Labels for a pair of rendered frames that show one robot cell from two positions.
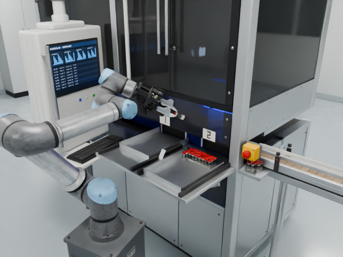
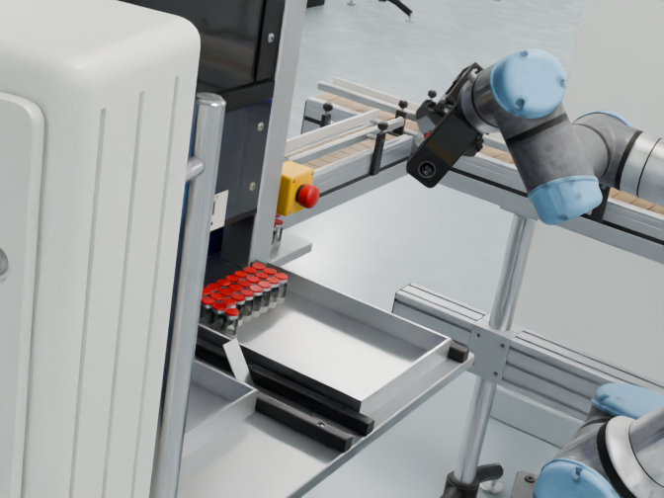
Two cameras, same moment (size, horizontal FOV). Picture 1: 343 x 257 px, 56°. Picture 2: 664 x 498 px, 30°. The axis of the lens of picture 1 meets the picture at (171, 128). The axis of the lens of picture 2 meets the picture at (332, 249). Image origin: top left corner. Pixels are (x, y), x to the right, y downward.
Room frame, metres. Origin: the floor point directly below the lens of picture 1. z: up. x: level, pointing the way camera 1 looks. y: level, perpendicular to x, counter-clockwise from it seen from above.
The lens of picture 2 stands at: (1.87, 1.52, 1.75)
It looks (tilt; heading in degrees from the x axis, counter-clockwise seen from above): 23 degrees down; 255
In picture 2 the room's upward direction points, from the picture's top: 10 degrees clockwise
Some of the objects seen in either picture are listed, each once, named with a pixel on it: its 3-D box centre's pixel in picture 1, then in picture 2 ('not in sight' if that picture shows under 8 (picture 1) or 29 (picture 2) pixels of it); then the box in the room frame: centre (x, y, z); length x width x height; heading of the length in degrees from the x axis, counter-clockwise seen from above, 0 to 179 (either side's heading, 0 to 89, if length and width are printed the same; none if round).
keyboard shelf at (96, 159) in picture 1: (92, 149); not in sight; (1.91, 0.52, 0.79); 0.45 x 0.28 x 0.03; 148
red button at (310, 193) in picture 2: (246, 154); (305, 195); (1.44, -0.38, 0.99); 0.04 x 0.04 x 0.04; 47
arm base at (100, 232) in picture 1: (105, 221); not in sight; (1.12, 0.28, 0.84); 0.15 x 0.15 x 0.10
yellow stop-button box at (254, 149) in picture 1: (251, 151); (284, 187); (1.47, -0.41, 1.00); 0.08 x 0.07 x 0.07; 137
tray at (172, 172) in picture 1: (184, 168); (308, 334); (1.47, -0.07, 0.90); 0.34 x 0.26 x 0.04; 136
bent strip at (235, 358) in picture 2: (155, 158); (268, 378); (1.56, 0.09, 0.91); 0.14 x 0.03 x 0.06; 137
